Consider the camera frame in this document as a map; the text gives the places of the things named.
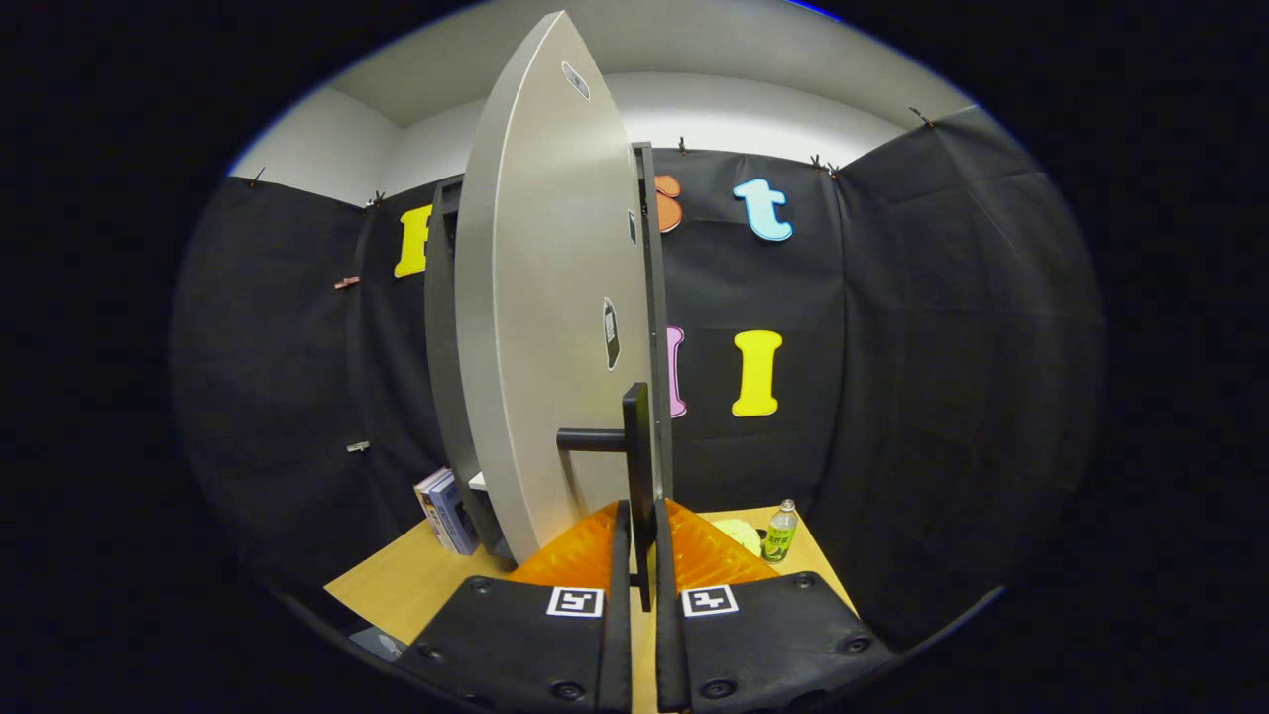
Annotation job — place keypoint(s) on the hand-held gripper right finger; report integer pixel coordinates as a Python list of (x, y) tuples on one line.
[(671, 645)]

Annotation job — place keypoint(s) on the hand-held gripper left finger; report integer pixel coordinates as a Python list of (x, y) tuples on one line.
[(535, 645)]

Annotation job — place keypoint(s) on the beige shoe cabinet door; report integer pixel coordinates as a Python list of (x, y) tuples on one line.
[(535, 297)]

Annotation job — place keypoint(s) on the pale yellow round object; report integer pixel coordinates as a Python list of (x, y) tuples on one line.
[(739, 535)]

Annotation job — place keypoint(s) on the green label plastic bottle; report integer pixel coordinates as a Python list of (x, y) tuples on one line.
[(780, 534)]

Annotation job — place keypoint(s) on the blue and white book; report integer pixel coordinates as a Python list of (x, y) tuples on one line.
[(448, 514)]

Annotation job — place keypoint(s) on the black backdrop cloth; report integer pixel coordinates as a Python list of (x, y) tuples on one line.
[(942, 347)]

